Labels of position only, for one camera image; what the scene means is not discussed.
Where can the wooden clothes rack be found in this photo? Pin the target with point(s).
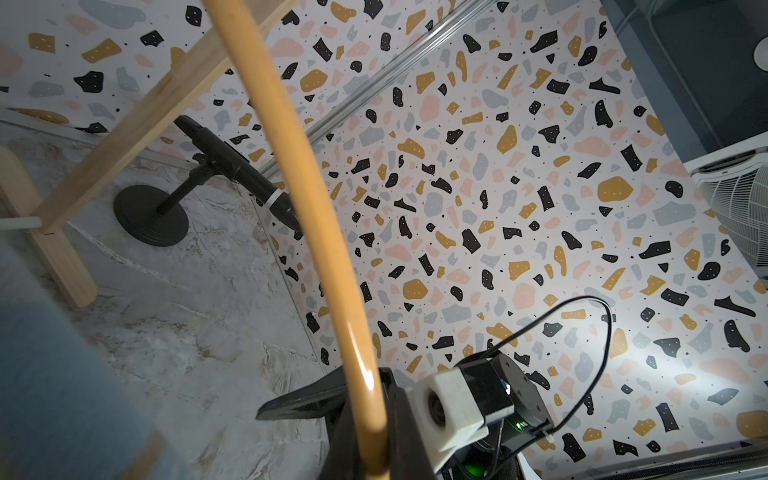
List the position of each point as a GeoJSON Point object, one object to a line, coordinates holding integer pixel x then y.
{"type": "Point", "coordinates": [43, 218]}

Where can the blue plaid scarf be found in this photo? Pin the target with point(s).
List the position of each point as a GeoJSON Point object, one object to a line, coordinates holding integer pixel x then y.
{"type": "Point", "coordinates": [63, 413]}

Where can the white fan outside enclosure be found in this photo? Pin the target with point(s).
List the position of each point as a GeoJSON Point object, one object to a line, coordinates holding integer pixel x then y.
{"type": "Point", "coordinates": [733, 180]}

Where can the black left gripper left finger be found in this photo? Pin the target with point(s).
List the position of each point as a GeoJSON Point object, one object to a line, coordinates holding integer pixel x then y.
{"type": "Point", "coordinates": [343, 460]}

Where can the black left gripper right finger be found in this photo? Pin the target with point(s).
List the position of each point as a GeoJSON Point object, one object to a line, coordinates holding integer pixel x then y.
{"type": "Point", "coordinates": [407, 455]}

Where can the orange plastic hanger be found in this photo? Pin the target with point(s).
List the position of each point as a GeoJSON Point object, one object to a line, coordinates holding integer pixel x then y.
{"type": "Point", "coordinates": [245, 46]}

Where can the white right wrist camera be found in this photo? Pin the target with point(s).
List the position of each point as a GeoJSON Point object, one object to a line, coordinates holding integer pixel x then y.
{"type": "Point", "coordinates": [447, 416]}

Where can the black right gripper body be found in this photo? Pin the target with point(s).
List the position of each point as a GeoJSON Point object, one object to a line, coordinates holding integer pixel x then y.
{"type": "Point", "coordinates": [513, 413]}

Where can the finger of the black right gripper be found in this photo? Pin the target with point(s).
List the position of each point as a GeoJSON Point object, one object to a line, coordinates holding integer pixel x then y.
{"type": "Point", "coordinates": [306, 399]}

